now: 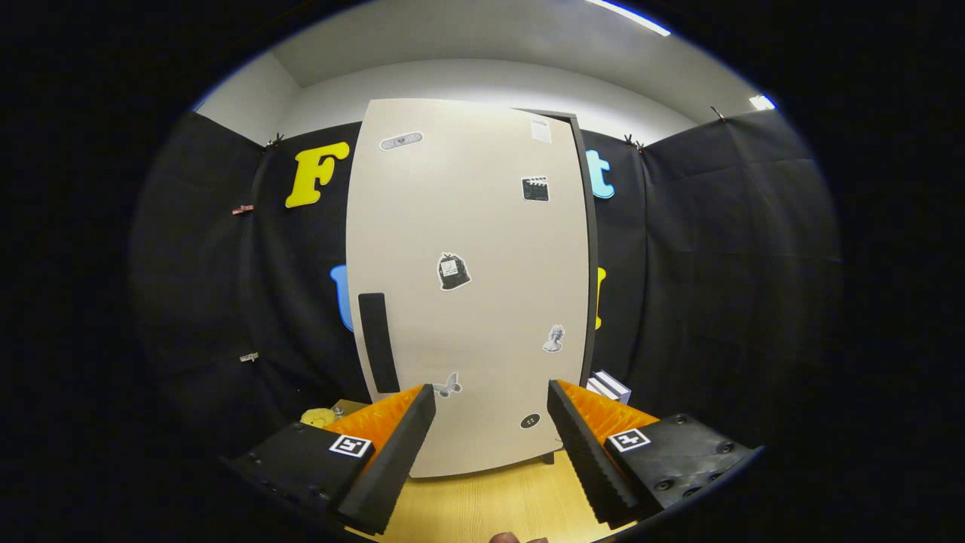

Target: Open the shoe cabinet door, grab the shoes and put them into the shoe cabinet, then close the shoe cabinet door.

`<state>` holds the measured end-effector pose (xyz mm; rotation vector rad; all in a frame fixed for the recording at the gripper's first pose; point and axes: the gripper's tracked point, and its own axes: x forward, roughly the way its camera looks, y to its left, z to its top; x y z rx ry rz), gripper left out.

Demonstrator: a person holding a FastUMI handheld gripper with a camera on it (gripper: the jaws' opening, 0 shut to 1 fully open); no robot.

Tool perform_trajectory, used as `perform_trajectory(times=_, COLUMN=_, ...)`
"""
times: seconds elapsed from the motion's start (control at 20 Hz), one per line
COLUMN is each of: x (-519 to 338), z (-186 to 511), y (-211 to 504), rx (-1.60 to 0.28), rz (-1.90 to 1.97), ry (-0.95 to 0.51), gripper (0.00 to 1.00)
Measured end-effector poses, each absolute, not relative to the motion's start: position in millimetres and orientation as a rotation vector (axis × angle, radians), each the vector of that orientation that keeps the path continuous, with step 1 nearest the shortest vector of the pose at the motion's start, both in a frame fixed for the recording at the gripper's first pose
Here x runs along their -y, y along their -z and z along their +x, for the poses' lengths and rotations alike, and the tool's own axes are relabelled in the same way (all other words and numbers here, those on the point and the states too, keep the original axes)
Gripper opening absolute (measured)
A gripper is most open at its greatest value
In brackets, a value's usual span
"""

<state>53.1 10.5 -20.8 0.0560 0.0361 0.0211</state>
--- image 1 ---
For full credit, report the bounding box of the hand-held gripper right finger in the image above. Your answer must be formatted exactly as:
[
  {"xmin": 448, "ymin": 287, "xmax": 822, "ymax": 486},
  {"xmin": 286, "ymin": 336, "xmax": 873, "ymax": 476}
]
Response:
[{"xmin": 547, "ymin": 379, "xmax": 766, "ymax": 529}]

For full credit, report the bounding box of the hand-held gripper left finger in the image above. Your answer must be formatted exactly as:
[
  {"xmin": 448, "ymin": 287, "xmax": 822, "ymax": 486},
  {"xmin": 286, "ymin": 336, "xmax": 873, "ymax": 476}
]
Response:
[{"xmin": 226, "ymin": 383, "xmax": 438, "ymax": 536}]

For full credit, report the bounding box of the black door handle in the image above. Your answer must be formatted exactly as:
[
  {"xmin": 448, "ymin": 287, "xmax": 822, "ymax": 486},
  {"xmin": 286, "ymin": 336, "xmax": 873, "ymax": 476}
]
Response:
[{"xmin": 357, "ymin": 293, "xmax": 401, "ymax": 394}]

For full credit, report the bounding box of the grey shoe cabinet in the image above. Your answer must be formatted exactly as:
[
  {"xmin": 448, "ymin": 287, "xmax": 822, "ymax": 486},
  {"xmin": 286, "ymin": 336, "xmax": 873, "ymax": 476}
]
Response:
[{"xmin": 520, "ymin": 108, "xmax": 601, "ymax": 465}]

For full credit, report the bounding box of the beige shoe cabinet door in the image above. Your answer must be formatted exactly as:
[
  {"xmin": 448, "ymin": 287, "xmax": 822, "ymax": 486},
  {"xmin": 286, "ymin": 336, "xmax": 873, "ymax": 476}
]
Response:
[{"xmin": 345, "ymin": 98, "xmax": 590, "ymax": 479}]

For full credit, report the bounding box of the black backdrop cloth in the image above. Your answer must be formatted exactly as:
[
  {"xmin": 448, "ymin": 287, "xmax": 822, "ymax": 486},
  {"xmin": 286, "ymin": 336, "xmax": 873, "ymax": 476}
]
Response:
[{"xmin": 128, "ymin": 106, "xmax": 844, "ymax": 483}]

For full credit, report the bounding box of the long ceiling light strip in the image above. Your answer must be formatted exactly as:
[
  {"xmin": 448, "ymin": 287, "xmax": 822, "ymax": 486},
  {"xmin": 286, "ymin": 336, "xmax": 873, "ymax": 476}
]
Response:
[{"xmin": 584, "ymin": 0, "xmax": 672, "ymax": 37}]

